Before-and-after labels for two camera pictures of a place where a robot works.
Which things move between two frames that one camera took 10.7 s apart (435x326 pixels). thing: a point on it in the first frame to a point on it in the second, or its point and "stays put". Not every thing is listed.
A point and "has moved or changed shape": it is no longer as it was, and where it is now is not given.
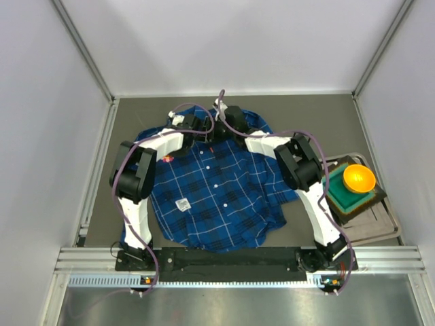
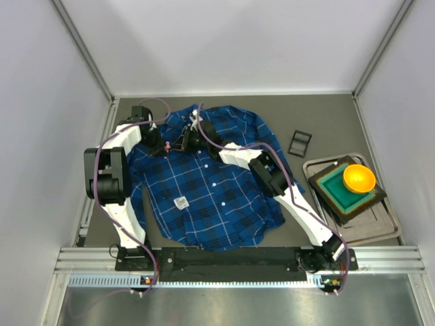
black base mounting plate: x=270 y=264 stays put
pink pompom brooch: x=168 y=158 has moved or changed shape
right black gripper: x=219 y=128 to x=187 y=139
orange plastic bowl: x=359 y=178 stays put
